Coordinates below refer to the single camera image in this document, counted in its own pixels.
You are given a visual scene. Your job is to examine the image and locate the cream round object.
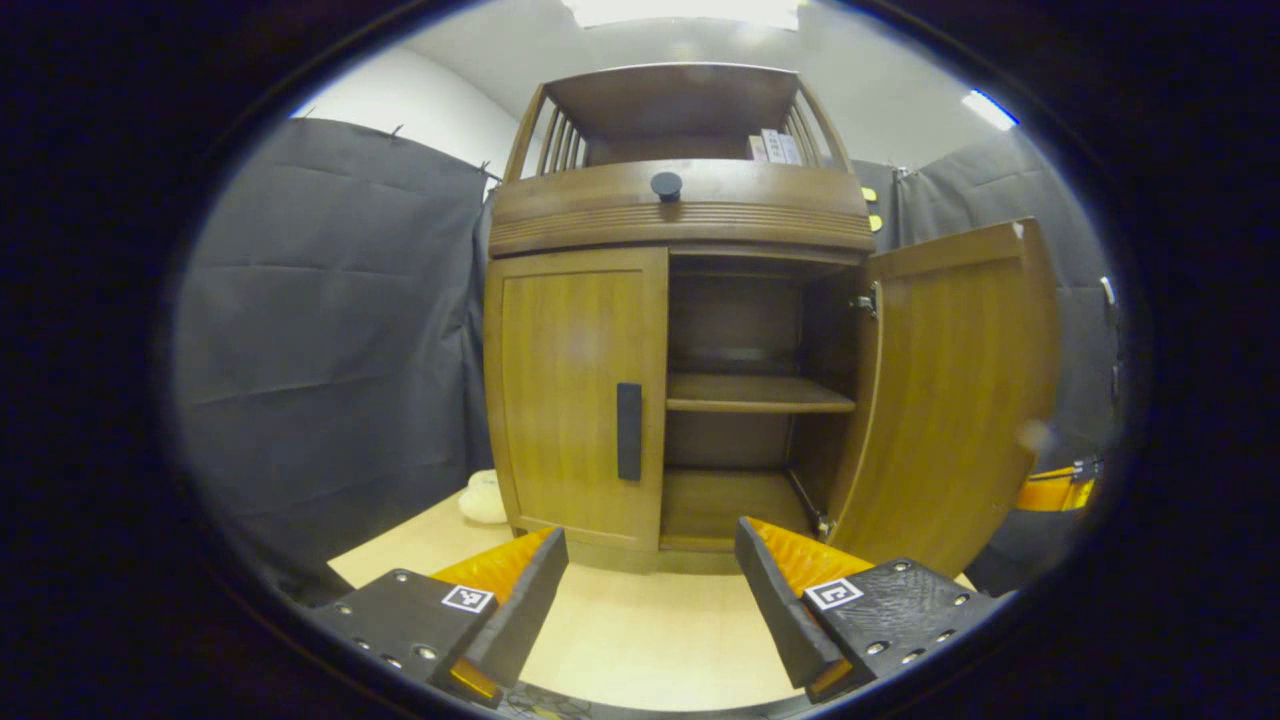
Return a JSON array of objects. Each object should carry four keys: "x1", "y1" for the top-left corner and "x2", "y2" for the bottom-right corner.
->
[{"x1": 458, "y1": 470, "x2": 509, "y2": 525}]

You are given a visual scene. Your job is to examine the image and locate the wooden inner cabinet shelf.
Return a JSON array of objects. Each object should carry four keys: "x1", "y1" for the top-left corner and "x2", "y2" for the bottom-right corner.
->
[{"x1": 665, "y1": 373, "x2": 858, "y2": 414}]

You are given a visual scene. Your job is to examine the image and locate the black backdrop cloth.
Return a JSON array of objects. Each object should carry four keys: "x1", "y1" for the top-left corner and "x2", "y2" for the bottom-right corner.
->
[{"x1": 175, "y1": 118, "x2": 1121, "y2": 601}]

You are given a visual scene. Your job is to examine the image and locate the large rectangular ceiling light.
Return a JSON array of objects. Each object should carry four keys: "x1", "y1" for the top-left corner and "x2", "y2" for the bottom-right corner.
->
[{"x1": 560, "y1": 0, "x2": 806, "y2": 31}]

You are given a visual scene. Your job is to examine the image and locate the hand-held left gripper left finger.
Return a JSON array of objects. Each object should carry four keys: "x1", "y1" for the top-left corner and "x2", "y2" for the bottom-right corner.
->
[{"x1": 310, "y1": 527, "x2": 569, "y2": 709}]

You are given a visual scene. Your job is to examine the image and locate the wooden shoe cabinet door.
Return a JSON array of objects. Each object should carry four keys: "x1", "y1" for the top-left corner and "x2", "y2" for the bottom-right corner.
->
[
  {"x1": 485, "y1": 247, "x2": 669, "y2": 551},
  {"x1": 828, "y1": 218, "x2": 1061, "y2": 579}
]

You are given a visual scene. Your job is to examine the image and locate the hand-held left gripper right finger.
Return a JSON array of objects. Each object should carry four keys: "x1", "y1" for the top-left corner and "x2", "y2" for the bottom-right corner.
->
[{"x1": 735, "y1": 517, "x2": 1001, "y2": 703}]

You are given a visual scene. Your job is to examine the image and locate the row of upright books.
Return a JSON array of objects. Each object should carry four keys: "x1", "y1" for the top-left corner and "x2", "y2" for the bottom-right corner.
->
[{"x1": 748, "y1": 128, "x2": 803, "y2": 165}]

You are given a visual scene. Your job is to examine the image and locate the wooden double-door shoe cabinet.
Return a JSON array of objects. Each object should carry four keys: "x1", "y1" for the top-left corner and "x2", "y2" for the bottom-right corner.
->
[{"x1": 483, "y1": 62, "x2": 881, "y2": 576}]

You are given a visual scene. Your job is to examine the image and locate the small rectangular ceiling light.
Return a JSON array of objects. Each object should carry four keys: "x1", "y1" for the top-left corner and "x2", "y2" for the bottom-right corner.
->
[{"x1": 962, "y1": 90, "x2": 1019, "y2": 131}]

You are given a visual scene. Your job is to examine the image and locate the wooden drawer with black knob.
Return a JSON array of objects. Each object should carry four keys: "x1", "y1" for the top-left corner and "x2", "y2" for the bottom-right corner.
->
[{"x1": 488, "y1": 160, "x2": 876, "y2": 258}]

